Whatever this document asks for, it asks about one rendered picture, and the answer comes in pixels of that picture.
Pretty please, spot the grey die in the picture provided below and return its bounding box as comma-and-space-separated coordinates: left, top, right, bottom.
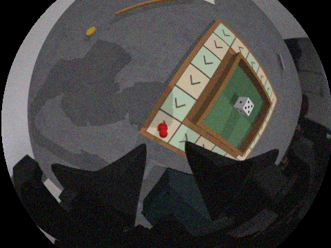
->
234, 97, 254, 116

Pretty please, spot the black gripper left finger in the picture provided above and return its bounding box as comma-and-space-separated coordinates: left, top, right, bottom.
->
50, 143, 147, 231

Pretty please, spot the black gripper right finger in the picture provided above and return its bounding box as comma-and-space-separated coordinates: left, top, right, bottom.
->
185, 141, 279, 221

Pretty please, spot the red game pawn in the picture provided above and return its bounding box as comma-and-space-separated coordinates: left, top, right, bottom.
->
158, 122, 168, 138

